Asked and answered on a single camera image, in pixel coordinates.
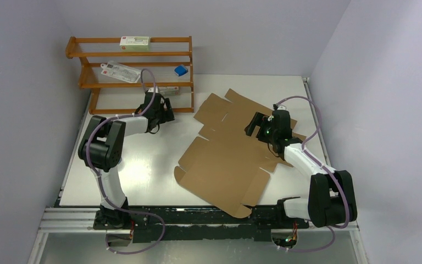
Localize clear plastic package red label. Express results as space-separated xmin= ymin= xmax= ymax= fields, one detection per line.
xmin=100 ymin=60 xmax=141 ymax=84

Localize small white box lower shelf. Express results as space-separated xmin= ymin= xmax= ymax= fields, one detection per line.
xmin=159 ymin=86 xmax=180 ymax=97

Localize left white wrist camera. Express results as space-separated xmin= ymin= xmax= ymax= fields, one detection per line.
xmin=147 ymin=86 xmax=162 ymax=94

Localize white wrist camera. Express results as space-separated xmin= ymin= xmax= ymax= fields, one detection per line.
xmin=273 ymin=104 xmax=287 ymax=111
xmin=147 ymin=86 xmax=162 ymax=94

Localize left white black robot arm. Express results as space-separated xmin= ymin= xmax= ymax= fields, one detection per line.
xmin=77 ymin=92 xmax=175 ymax=230

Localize small blue box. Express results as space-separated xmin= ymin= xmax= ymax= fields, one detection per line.
xmin=174 ymin=64 xmax=188 ymax=76

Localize orange wooden shelf rack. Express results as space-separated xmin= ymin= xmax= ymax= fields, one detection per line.
xmin=65 ymin=36 xmax=195 ymax=114

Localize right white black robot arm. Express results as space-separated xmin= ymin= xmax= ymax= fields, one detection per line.
xmin=245 ymin=109 xmax=358 ymax=228

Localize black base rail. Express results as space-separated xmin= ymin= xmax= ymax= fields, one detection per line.
xmin=93 ymin=203 xmax=309 ymax=243

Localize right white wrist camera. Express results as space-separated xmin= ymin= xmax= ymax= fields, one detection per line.
xmin=273 ymin=104 xmax=287 ymax=111

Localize white green box top shelf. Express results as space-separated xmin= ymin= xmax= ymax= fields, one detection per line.
xmin=119 ymin=36 xmax=150 ymax=52

